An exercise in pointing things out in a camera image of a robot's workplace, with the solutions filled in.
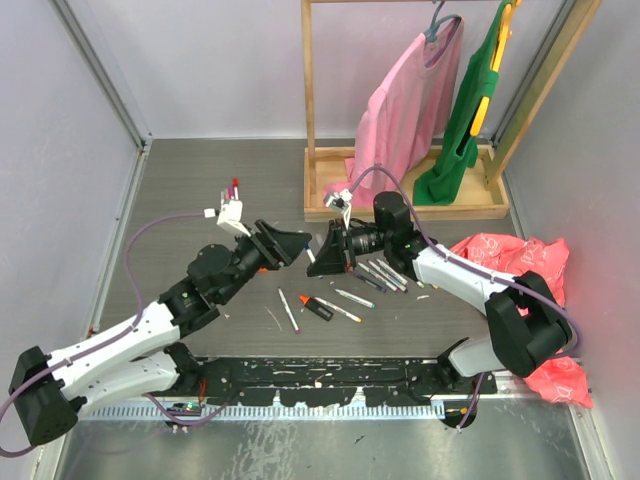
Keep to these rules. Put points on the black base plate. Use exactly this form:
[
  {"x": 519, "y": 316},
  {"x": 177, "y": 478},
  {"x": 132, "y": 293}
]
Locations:
[{"x": 318, "y": 382}]

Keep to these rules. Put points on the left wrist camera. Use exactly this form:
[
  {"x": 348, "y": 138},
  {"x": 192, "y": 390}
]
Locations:
[{"x": 229, "y": 218}]

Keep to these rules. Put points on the grey hanger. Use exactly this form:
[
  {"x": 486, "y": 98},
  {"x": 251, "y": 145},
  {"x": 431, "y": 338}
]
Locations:
[{"x": 431, "y": 33}]

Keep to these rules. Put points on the magenta cap white pen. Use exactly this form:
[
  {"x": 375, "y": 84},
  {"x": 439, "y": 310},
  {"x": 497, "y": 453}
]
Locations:
[{"x": 288, "y": 311}]

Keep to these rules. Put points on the pink t-shirt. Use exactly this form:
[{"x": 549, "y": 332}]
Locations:
[{"x": 409, "y": 108}]

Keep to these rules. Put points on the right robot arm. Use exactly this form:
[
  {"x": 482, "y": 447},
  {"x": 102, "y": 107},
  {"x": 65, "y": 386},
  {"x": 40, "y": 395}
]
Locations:
[{"x": 526, "y": 325}]

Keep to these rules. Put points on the purple cap white marker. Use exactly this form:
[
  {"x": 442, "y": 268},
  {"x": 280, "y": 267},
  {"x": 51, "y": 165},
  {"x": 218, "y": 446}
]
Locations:
[{"x": 389, "y": 284}]

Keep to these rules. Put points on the red plastic bag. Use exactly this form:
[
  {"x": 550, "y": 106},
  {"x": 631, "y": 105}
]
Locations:
[{"x": 556, "y": 381}]

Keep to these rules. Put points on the dark purple pen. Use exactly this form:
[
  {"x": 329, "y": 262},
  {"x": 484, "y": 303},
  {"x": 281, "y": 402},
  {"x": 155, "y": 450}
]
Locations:
[{"x": 370, "y": 282}]

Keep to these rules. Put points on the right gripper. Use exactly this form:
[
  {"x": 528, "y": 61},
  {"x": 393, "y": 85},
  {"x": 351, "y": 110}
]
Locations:
[{"x": 333, "y": 256}]

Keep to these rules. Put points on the green t-shirt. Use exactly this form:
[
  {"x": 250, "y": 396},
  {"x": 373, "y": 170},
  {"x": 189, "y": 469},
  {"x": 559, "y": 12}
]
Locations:
[{"x": 440, "y": 185}]

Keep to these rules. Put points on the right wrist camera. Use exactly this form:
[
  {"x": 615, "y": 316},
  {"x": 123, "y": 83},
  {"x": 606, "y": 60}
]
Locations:
[{"x": 339, "y": 201}]

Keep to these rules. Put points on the white pen teal tip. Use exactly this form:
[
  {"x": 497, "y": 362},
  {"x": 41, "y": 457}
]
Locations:
[{"x": 355, "y": 298}]

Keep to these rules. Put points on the yellow hanger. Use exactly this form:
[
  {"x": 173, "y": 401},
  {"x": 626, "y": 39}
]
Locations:
[{"x": 493, "y": 53}]

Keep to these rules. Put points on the yellow cap white marker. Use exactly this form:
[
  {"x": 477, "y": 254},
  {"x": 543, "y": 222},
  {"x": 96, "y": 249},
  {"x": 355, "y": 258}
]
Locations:
[{"x": 339, "y": 310}]

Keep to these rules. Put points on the orange black highlighter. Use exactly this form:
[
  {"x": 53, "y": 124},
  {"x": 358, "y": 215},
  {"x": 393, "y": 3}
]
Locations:
[{"x": 316, "y": 307}]

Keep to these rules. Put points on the white slotted cable duct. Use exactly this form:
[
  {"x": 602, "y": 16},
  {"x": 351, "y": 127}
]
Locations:
[{"x": 146, "y": 411}]

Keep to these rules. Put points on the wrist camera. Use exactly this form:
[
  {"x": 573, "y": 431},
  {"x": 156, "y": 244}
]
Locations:
[
  {"x": 229, "y": 218},
  {"x": 339, "y": 201}
]

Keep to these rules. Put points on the blue band white pen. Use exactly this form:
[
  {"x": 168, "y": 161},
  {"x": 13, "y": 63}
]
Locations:
[{"x": 310, "y": 254}]

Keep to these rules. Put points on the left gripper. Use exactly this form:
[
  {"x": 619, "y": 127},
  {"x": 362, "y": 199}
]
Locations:
[{"x": 277, "y": 248}]

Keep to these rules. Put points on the blue cap white marker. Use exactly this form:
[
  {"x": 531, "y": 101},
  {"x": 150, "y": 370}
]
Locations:
[{"x": 393, "y": 277}]

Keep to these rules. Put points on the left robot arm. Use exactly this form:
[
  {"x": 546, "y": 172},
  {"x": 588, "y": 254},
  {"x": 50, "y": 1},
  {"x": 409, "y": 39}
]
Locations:
[{"x": 51, "y": 391}]

